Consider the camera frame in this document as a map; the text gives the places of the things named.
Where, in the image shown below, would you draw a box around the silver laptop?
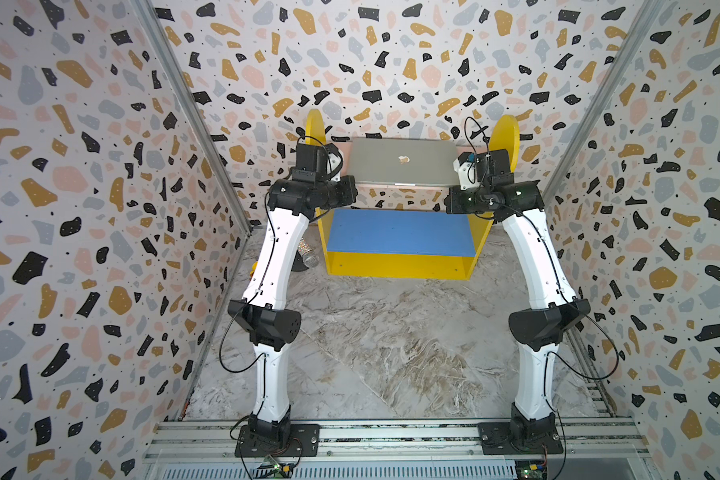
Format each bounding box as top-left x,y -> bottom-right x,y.
346,138 -> 459,187

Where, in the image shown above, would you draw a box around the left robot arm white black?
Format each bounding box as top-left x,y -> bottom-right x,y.
228,176 -> 358,448

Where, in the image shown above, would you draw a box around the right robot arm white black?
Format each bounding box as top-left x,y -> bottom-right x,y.
445,181 -> 591,436

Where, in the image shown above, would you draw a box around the glitter tube on black base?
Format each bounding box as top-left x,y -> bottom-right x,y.
294,238 -> 320,272

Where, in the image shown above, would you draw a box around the yellow shelf pink blue boards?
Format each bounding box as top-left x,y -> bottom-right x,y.
318,138 -> 493,280

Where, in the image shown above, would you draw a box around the right circuit board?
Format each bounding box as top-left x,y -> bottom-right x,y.
515,460 -> 548,480

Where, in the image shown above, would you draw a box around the left green circuit board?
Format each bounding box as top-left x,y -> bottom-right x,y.
249,457 -> 295,479

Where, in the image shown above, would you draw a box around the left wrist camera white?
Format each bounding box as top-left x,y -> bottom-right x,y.
291,143 -> 343,184

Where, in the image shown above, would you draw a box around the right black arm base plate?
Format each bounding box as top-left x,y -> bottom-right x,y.
477,419 -> 564,455

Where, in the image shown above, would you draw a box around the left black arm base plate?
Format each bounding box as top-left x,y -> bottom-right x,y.
234,423 -> 321,458

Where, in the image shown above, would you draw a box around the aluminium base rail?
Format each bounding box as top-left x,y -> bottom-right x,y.
145,417 -> 661,479

